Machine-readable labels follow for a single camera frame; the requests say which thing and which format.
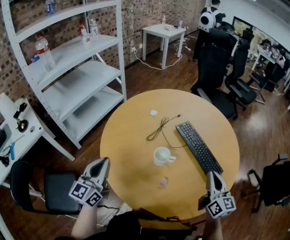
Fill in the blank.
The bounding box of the black flat device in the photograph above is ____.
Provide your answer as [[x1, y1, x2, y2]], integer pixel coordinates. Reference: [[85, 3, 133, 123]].
[[0, 127, 7, 150]]

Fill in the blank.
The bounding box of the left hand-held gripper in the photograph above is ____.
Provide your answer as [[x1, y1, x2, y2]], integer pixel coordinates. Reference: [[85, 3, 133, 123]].
[[68, 158, 110, 207]]

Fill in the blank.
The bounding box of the white and black backpack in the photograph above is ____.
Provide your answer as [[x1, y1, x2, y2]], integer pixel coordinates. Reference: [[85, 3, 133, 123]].
[[199, 6, 222, 32]]

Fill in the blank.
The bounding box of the white paper roll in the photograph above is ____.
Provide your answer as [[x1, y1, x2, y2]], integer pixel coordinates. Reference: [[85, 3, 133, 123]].
[[0, 93, 17, 121]]

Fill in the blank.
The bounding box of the white plastic bottle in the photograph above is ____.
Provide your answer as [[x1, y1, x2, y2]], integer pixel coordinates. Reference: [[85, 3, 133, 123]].
[[88, 18, 99, 37]]

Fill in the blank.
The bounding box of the black high-back office chair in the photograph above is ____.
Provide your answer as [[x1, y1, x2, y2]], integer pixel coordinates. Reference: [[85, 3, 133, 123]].
[[190, 45, 238, 120]]

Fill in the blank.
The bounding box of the person's right forearm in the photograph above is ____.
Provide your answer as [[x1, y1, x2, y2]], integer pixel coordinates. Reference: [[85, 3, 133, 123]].
[[203, 216, 224, 240]]

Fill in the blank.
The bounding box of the black office chair with armrests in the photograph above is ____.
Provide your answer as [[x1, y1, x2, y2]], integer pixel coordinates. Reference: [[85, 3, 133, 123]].
[[224, 40, 258, 110]]

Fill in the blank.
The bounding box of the white power cable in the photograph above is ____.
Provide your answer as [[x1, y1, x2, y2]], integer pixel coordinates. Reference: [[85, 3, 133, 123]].
[[132, 33, 193, 71]]

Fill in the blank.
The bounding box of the white metal shelf rack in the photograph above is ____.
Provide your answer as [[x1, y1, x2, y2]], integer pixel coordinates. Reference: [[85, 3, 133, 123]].
[[0, 0, 127, 150]]

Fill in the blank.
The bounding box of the person's left forearm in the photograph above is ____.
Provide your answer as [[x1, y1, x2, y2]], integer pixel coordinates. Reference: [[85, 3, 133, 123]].
[[71, 205, 98, 240]]

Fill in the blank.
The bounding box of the black padded chair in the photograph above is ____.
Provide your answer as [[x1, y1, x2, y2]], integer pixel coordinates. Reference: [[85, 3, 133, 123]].
[[9, 160, 83, 215]]

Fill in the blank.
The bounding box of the small red cap bottle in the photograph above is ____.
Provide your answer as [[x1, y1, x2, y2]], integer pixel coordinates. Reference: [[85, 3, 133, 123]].
[[80, 28, 92, 50]]

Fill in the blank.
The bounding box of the black mesh office chair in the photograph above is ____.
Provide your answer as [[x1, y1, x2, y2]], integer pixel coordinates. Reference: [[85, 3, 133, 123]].
[[208, 27, 238, 57]]

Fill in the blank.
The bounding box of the dark monitor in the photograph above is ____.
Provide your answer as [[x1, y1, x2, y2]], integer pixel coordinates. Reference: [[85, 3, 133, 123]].
[[231, 16, 255, 38]]

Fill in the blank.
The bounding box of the white side table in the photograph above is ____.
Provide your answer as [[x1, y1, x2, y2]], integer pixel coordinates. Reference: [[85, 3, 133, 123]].
[[0, 97, 76, 188]]

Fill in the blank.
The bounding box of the thin brown cable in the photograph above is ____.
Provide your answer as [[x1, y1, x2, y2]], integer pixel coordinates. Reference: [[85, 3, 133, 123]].
[[146, 113, 187, 150]]

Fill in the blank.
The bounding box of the blue label water bottle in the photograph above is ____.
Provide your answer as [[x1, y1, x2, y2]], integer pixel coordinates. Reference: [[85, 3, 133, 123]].
[[45, 0, 56, 16]]

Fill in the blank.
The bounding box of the person's dark clothing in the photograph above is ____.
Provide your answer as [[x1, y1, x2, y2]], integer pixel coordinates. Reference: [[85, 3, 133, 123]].
[[57, 208, 200, 240]]

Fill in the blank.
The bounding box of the black keyboard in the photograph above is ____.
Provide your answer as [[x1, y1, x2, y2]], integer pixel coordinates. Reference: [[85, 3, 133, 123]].
[[175, 120, 224, 175]]

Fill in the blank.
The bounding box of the black desk stand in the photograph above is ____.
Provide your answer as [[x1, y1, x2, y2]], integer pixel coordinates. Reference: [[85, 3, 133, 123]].
[[12, 102, 29, 132]]

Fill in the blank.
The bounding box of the black office chair with headrest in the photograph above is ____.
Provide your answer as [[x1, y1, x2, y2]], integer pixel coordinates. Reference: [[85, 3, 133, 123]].
[[242, 150, 290, 214]]

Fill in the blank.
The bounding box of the large red cap bottle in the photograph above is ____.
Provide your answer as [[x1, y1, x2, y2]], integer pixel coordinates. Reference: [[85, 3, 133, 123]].
[[35, 33, 56, 72]]

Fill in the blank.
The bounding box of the small white square table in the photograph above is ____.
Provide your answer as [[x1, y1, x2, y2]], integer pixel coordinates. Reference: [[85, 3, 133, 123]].
[[142, 23, 187, 69]]

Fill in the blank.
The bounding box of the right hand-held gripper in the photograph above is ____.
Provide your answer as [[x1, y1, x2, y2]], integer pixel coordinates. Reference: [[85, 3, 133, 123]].
[[198, 171, 237, 219]]

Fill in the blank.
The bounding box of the white ceramic mug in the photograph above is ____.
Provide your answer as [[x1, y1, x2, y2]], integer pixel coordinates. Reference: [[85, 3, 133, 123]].
[[153, 146, 177, 167]]

